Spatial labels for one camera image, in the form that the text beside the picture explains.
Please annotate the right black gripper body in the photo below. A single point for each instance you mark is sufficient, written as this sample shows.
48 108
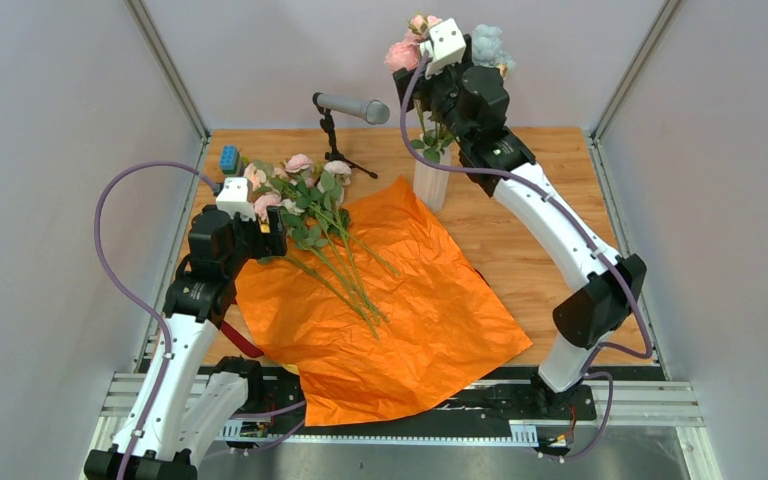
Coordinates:
440 91

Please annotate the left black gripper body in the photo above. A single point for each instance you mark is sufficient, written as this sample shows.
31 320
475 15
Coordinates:
252 243

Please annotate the yellow flower bouquet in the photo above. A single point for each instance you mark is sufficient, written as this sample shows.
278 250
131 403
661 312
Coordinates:
310 196

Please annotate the light blue flower stem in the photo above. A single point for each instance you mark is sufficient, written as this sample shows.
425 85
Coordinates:
487 49

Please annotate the orange yellow wrapping paper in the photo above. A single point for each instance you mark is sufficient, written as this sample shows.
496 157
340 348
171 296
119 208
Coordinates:
387 329

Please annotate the pink rose flower stem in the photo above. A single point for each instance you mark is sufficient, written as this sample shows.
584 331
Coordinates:
405 54

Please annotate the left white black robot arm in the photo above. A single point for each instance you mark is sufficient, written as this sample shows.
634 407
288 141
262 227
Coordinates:
166 436

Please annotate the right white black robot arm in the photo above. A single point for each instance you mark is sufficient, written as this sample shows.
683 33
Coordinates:
471 102

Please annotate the orange flowers in vase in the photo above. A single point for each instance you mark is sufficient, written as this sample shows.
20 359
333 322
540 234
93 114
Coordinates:
434 141

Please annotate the white ribbed vase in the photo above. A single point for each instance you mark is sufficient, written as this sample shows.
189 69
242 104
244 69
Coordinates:
430 184

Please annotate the silver microphone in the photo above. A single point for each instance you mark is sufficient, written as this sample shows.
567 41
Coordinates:
373 112

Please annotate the colourful toy block train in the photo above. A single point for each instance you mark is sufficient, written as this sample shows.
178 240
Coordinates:
229 160

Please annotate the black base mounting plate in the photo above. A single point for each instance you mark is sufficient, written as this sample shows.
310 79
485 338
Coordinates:
488 410

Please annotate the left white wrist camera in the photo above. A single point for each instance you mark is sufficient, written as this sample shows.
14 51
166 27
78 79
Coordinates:
234 198

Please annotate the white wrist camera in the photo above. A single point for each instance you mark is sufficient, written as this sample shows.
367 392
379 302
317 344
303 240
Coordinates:
444 45
234 198

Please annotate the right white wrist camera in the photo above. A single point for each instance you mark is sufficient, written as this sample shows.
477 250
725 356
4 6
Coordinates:
444 45

